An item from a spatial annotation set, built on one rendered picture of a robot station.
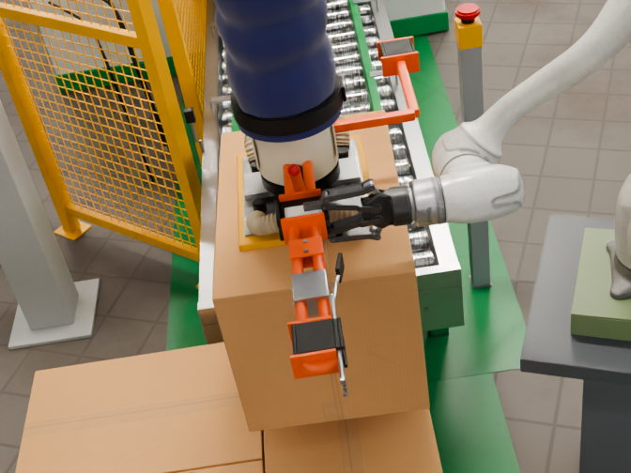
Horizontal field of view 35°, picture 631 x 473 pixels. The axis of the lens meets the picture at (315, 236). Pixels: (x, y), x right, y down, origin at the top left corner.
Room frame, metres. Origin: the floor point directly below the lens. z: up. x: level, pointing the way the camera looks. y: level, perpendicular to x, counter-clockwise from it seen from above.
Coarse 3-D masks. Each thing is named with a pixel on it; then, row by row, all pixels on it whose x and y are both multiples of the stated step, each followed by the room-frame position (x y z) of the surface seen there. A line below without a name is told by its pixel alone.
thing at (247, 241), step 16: (240, 160) 1.87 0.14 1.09; (240, 176) 1.81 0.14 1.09; (240, 192) 1.75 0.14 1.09; (240, 208) 1.69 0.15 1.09; (256, 208) 1.65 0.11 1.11; (272, 208) 1.66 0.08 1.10; (240, 224) 1.63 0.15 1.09; (240, 240) 1.58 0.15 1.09; (256, 240) 1.57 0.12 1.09; (272, 240) 1.56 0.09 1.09
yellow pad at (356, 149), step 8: (352, 136) 1.89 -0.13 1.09; (360, 136) 1.88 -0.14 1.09; (352, 144) 1.85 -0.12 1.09; (360, 144) 1.85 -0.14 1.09; (344, 152) 1.79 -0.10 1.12; (352, 152) 1.82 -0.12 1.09; (360, 152) 1.82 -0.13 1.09; (360, 160) 1.79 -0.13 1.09; (360, 168) 1.75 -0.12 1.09; (368, 176) 1.72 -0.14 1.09
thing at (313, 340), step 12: (288, 324) 1.17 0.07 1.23; (300, 324) 1.16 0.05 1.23; (312, 324) 1.16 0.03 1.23; (324, 324) 1.15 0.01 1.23; (300, 336) 1.14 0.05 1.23; (312, 336) 1.13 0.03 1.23; (324, 336) 1.13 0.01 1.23; (300, 348) 1.11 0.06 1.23; (312, 348) 1.10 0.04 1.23; (324, 348) 1.10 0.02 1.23; (300, 360) 1.09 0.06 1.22; (312, 360) 1.09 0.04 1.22; (336, 360) 1.09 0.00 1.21; (300, 372) 1.09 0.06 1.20; (336, 372) 1.09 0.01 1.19
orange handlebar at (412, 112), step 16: (400, 64) 1.96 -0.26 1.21; (400, 80) 1.90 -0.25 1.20; (400, 112) 1.76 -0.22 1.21; (416, 112) 1.76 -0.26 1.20; (336, 128) 1.76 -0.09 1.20; (352, 128) 1.76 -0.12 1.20; (288, 176) 1.60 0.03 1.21; (304, 176) 1.60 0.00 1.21; (288, 192) 1.55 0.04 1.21; (304, 240) 1.38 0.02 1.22; (320, 240) 1.38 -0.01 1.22; (304, 256) 1.35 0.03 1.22; (320, 256) 1.34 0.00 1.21; (304, 304) 1.23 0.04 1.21; (320, 304) 1.22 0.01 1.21; (304, 368) 1.08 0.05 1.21; (320, 368) 1.07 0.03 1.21
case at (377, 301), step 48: (240, 144) 1.97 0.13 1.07; (384, 144) 1.86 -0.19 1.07; (384, 240) 1.52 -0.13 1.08; (240, 288) 1.45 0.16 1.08; (288, 288) 1.43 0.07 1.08; (384, 288) 1.41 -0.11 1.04; (240, 336) 1.43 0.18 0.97; (288, 336) 1.43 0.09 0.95; (384, 336) 1.41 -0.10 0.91; (240, 384) 1.43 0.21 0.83; (288, 384) 1.42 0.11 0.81; (336, 384) 1.42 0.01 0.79; (384, 384) 1.41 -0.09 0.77
